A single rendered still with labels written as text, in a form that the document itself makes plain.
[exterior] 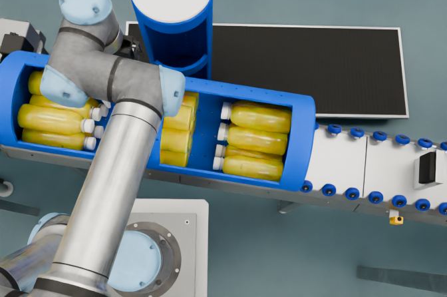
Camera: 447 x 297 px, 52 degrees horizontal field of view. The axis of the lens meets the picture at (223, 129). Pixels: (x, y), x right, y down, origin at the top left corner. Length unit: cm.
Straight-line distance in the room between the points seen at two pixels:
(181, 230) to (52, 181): 146
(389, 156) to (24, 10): 216
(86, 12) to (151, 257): 50
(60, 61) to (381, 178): 114
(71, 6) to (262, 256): 187
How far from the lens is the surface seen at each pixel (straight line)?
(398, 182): 162
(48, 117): 138
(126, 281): 97
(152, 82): 71
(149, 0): 160
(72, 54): 75
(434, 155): 152
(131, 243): 97
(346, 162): 157
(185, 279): 119
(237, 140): 135
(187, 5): 158
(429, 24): 301
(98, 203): 63
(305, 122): 124
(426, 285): 181
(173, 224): 119
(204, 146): 148
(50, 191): 255
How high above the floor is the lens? 240
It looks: 75 degrees down
